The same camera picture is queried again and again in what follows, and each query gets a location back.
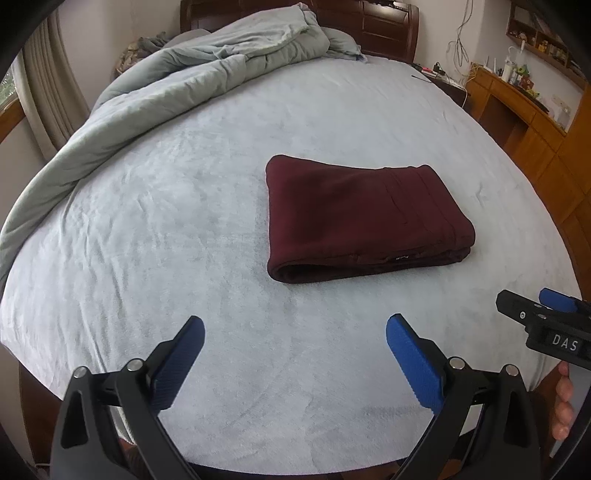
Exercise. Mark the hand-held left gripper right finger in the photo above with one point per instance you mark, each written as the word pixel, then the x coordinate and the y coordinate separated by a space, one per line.
pixel 413 364

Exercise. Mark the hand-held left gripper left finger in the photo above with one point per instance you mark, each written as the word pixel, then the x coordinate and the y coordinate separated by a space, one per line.
pixel 178 364

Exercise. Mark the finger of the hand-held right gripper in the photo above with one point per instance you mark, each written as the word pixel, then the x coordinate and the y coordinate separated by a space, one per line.
pixel 558 300
pixel 519 309

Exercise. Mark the maroon pants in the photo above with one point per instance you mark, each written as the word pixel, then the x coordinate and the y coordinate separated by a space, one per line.
pixel 360 212

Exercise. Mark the person's right hand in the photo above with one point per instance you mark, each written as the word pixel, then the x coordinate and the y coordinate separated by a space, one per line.
pixel 564 401

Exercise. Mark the bed with light blue sheet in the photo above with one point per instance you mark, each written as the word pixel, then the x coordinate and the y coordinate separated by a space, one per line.
pixel 184 230

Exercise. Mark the orange wooden desk unit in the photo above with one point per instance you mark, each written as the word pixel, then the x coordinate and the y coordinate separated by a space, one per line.
pixel 531 134

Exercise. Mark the dark nightstand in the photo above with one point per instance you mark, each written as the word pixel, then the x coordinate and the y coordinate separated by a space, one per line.
pixel 448 90

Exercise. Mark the white bottle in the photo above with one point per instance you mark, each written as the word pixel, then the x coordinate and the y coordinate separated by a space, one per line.
pixel 508 69

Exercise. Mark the grey duvet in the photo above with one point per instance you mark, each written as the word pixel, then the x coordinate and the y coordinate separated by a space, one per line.
pixel 161 87

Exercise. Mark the beige curtain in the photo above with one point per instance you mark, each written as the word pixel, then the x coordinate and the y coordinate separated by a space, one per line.
pixel 46 83

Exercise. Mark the patterned pillow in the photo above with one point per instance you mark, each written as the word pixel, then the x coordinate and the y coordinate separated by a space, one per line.
pixel 131 55

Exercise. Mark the dark wooden headboard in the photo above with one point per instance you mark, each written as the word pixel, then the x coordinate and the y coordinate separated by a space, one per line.
pixel 383 27

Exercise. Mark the dark grey cloth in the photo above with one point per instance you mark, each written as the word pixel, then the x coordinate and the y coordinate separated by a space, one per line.
pixel 161 40

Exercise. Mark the white wall socket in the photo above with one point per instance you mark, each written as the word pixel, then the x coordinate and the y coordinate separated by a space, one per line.
pixel 556 101

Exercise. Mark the wooden wall shelf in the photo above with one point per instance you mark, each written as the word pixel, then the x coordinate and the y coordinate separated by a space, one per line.
pixel 545 41

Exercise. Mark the wooden window frame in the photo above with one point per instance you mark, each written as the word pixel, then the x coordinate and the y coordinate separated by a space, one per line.
pixel 11 122

